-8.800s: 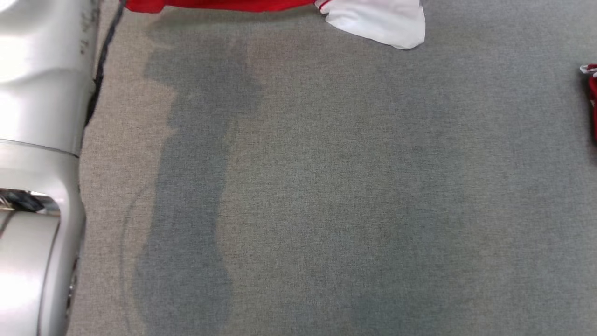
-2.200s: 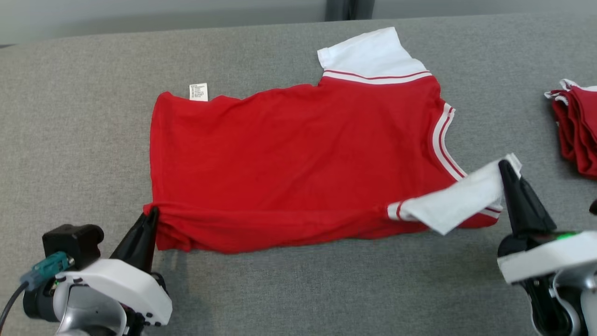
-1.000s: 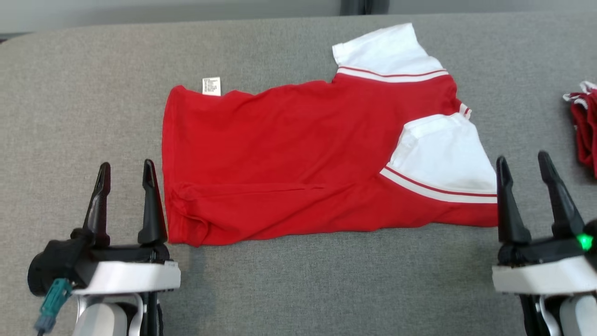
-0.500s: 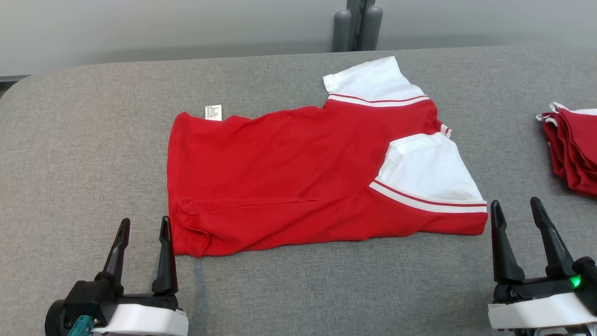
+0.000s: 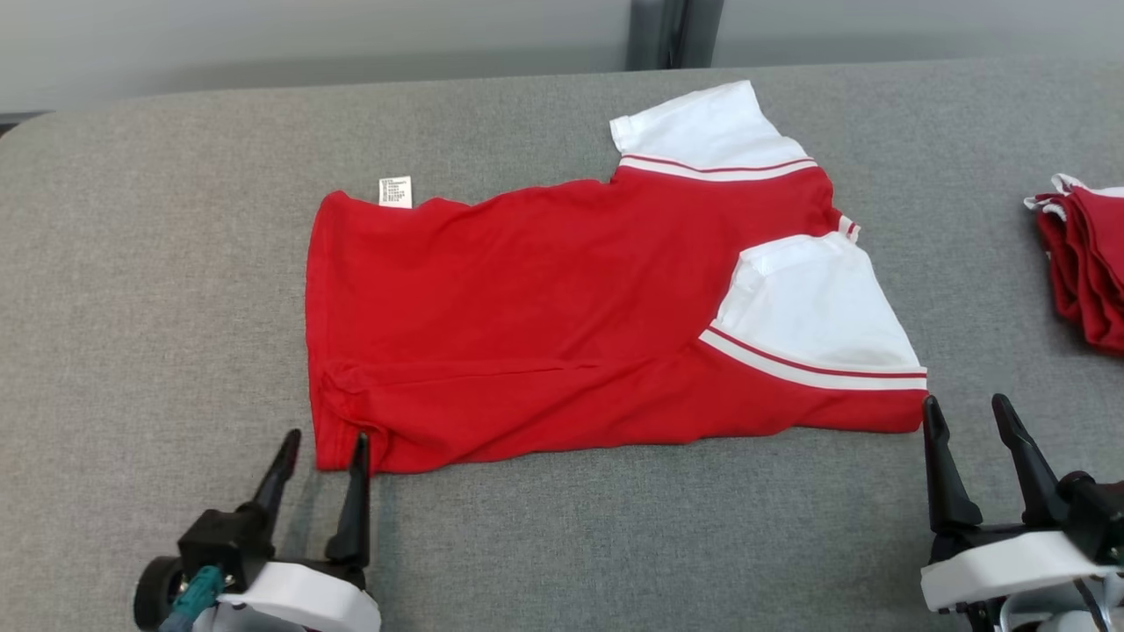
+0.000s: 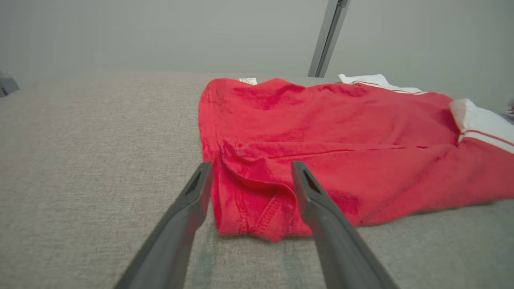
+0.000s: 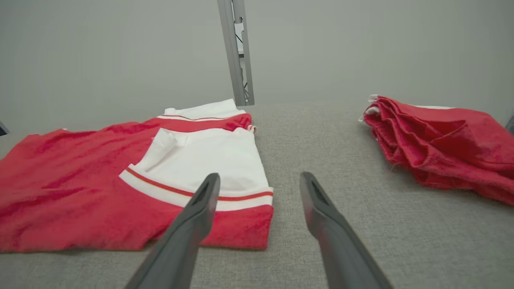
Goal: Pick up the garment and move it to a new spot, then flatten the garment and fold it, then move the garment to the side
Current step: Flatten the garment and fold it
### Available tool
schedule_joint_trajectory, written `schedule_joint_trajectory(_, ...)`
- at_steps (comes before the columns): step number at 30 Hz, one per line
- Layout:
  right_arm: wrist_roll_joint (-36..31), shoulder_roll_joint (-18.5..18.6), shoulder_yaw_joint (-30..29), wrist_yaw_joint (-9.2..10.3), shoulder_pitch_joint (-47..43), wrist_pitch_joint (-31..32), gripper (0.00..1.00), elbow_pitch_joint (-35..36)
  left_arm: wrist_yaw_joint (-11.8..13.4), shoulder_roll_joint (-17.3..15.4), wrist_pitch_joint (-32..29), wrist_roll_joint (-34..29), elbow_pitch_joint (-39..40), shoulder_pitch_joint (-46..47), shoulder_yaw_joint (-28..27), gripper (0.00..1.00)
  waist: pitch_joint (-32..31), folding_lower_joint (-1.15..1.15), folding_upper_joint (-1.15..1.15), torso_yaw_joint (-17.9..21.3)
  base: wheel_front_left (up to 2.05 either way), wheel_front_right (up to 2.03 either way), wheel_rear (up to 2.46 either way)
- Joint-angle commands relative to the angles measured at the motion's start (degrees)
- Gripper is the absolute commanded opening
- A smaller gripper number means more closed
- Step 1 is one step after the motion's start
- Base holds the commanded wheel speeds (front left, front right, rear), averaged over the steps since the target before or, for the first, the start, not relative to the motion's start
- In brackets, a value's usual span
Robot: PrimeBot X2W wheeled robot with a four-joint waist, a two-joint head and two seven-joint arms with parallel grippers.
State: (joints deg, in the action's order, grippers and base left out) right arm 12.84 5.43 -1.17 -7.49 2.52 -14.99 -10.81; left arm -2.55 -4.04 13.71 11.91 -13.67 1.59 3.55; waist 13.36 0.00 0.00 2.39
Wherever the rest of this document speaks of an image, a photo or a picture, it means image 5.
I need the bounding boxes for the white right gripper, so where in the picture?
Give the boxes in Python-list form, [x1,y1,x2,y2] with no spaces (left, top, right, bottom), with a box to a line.
[920,393,1121,615]

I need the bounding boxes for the red shorts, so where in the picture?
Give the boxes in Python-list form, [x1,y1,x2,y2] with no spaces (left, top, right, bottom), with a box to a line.
[1023,173,1124,356]

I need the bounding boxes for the red and white shirt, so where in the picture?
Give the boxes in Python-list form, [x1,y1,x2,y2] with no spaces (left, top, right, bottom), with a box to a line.
[305,80,929,475]

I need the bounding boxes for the teal left camera plug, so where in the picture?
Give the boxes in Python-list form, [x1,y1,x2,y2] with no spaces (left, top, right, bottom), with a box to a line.
[158,566,225,632]

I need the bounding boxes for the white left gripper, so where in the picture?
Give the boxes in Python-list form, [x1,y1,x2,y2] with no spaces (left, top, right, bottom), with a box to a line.
[215,428,383,632]

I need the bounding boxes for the grey partition post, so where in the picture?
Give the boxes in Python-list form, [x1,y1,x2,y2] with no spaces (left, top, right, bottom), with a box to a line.
[625,0,677,72]
[676,0,726,69]

